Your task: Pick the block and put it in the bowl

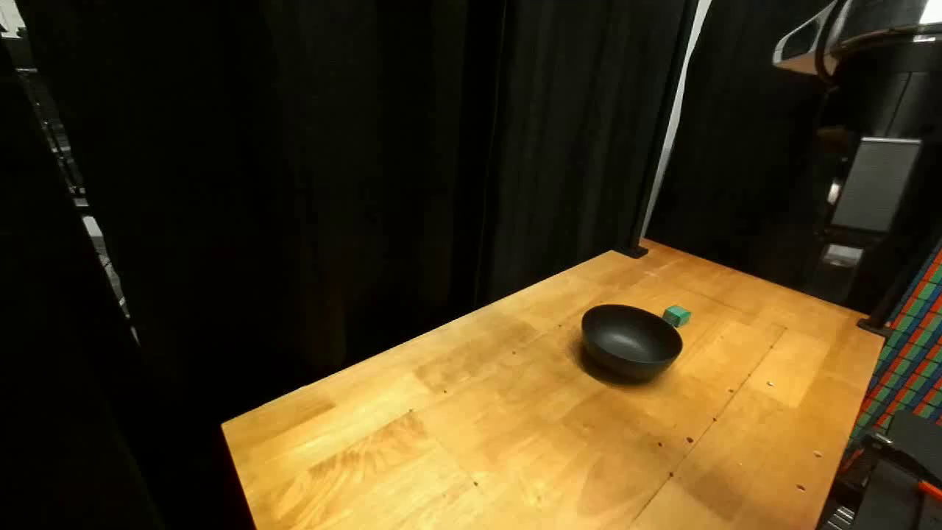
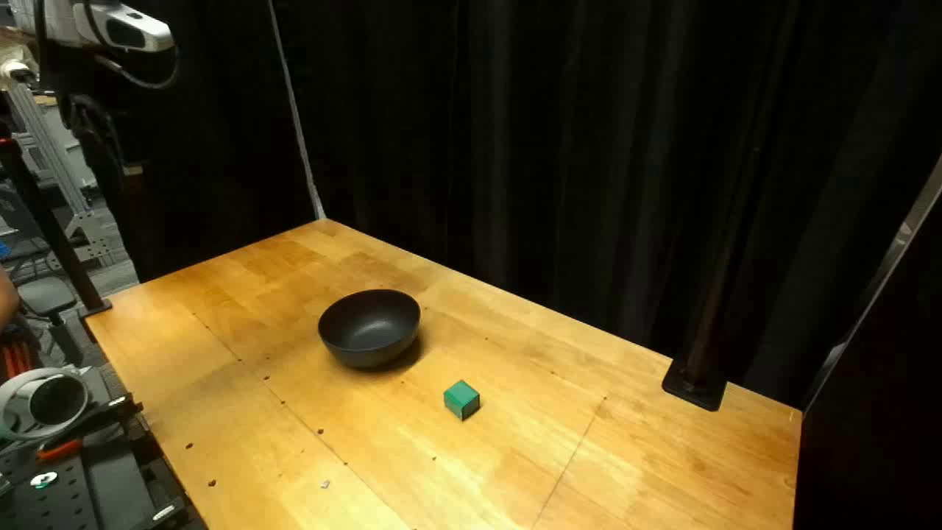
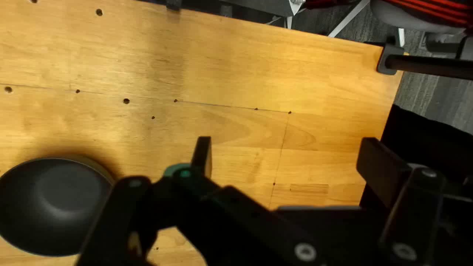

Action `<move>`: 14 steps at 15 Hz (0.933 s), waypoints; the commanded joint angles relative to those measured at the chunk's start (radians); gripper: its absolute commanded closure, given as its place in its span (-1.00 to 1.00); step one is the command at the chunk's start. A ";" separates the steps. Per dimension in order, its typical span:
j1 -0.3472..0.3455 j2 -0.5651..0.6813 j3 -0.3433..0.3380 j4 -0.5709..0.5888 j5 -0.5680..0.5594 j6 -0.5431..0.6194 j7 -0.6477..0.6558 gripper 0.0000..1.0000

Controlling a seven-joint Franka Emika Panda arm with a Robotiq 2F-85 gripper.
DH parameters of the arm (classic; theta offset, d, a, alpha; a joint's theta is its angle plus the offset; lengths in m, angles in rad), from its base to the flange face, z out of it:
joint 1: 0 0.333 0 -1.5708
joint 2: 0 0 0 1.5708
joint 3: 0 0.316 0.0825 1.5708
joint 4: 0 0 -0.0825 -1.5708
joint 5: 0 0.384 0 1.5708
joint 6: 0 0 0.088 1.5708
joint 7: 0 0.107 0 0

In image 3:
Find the black pole with base clamp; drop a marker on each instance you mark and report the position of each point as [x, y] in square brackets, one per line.
[429, 65]

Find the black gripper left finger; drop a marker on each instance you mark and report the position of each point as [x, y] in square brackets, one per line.
[202, 157]

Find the black bowl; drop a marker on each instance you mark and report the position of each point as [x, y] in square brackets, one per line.
[47, 207]

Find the red fabric item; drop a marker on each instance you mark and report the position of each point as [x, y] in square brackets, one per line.
[438, 9]

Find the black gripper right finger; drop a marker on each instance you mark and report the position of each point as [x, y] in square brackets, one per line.
[385, 167]

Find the small green block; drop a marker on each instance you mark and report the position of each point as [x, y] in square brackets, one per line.
[178, 171]

